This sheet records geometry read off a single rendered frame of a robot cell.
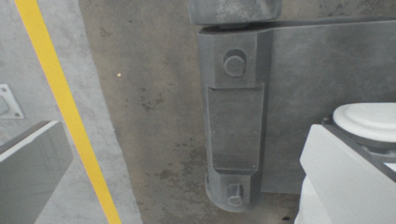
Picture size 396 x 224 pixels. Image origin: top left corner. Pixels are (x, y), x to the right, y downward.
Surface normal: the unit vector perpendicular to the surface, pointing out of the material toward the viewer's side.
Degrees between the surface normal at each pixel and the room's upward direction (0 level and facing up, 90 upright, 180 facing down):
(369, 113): 90
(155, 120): 0
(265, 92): 45
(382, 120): 90
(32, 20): 0
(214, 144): 0
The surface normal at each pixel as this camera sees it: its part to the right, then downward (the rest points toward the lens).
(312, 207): 0.00, -1.00
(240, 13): -0.04, 0.50
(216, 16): -0.44, 0.48
